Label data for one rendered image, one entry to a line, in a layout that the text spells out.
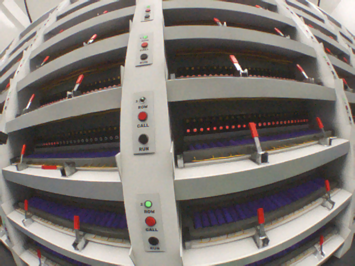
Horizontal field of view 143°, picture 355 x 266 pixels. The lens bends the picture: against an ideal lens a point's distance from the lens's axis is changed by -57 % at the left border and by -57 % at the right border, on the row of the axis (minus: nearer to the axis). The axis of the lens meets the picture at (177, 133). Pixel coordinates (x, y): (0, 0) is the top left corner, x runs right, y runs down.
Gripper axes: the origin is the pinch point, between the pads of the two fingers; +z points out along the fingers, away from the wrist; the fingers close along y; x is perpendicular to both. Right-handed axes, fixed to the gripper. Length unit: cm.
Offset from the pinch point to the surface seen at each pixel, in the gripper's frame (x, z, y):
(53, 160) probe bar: -3.5, 14.1, 15.1
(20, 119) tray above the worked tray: 9.2, 6.4, -1.5
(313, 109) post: 9, 20, 112
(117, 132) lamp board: 7.2, 22.3, 33.9
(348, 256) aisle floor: -57, 13, 115
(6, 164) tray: -6.4, 11.2, -18.1
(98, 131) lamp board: 7.9, 21.7, 26.9
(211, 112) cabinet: 13, 25, 65
